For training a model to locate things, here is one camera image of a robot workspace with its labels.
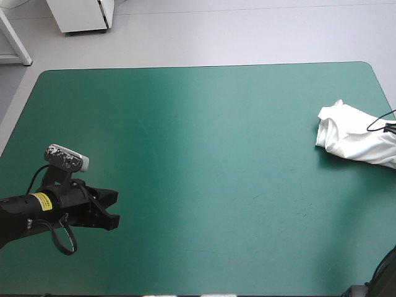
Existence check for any white table frame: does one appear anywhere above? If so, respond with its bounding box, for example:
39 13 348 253
0 7 33 66

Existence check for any white T-shirt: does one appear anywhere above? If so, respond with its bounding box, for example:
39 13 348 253
314 98 396 170

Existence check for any white cabinet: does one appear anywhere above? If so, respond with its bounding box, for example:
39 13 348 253
46 0 116 37

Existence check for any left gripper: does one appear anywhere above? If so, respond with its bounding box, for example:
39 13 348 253
51 178 121 231

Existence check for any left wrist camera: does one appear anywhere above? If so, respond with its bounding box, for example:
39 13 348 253
43 143 91 173

